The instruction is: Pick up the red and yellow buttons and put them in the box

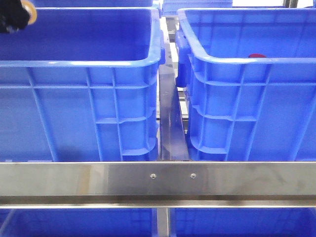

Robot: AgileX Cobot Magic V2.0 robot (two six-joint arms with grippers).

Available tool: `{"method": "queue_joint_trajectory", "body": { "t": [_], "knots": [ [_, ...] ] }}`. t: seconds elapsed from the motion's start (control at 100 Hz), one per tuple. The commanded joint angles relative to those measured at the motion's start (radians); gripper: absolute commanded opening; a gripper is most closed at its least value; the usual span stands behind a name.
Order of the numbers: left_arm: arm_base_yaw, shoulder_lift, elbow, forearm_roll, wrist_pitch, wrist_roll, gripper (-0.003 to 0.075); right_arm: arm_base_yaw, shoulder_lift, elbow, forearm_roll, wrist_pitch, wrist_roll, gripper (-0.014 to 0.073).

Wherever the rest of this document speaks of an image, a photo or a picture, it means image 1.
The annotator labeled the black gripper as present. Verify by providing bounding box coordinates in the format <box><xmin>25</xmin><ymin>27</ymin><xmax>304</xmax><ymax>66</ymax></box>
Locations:
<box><xmin>0</xmin><ymin>0</ymin><xmax>31</xmax><ymax>33</ymax></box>

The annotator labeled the yellow round button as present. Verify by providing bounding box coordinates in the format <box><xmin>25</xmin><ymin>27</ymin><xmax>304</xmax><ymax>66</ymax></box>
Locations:
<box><xmin>21</xmin><ymin>0</ymin><xmax>38</xmax><ymax>25</ymax></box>

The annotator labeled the red round button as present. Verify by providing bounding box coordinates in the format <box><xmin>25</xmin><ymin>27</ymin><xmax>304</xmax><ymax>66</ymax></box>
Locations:
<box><xmin>248</xmin><ymin>53</ymin><xmax>266</xmax><ymax>58</ymax></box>

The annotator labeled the blue crate behind left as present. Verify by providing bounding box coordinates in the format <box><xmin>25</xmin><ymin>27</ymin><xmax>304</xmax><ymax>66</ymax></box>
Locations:
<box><xmin>32</xmin><ymin>0</ymin><xmax>160</xmax><ymax>8</ymax></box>

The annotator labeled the blue plastic crate left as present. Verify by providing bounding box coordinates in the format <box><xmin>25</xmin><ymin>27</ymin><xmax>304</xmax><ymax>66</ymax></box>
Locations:
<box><xmin>0</xmin><ymin>7</ymin><xmax>164</xmax><ymax>162</ymax></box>

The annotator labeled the blue plastic crate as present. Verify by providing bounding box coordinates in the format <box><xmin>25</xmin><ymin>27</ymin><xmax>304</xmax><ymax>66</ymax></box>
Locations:
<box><xmin>0</xmin><ymin>7</ymin><xmax>164</xmax><ymax>162</ymax></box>
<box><xmin>176</xmin><ymin>8</ymin><xmax>316</xmax><ymax>161</ymax></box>

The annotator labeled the far blue crate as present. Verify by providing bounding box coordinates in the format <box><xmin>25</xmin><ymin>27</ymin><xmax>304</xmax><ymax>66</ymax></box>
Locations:
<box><xmin>162</xmin><ymin>0</ymin><xmax>233</xmax><ymax>16</ymax></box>

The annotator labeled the lower left blue crate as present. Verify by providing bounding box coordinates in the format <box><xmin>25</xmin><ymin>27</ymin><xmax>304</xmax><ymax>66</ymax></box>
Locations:
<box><xmin>0</xmin><ymin>208</ymin><xmax>158</xmax><ymax>237</ymax></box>

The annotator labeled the blue plastic crate right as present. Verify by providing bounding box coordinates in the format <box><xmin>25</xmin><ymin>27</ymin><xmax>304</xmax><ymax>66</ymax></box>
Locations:
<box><xmin>176</xmin><ymin>8</ymin><xmax>316</xmax><ymax>161</ymax></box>

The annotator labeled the lower right blue crate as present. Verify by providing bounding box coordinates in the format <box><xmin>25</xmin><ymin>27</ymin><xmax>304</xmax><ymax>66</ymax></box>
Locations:
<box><xmin>171</xmin><ymin>208</ymin><xmax>316</xmax><ymax>237</ymax></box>

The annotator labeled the metal shelf rack frame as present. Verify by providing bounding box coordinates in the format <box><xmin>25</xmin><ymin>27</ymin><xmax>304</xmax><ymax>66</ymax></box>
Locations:
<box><xmin>0</xmin><ymin>14</ymin><xmax>316</xmax><ymax>237</ymax></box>

